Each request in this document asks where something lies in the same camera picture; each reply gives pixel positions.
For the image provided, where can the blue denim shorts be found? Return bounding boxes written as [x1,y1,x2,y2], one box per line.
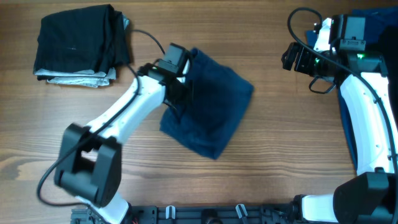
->
[160,48,254,159]

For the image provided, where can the black folded garment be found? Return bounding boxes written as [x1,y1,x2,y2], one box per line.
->
[33,4,132,81]

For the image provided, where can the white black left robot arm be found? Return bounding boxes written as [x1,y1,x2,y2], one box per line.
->
[54,44,193,223]

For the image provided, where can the grey folded garment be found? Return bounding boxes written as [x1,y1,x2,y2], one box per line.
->
[33,14,131,88]

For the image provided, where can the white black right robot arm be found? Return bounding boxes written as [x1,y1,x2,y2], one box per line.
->
[281,14,397,223]

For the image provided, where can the blue t-shirt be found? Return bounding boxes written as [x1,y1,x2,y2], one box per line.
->
[307,6,397,175]

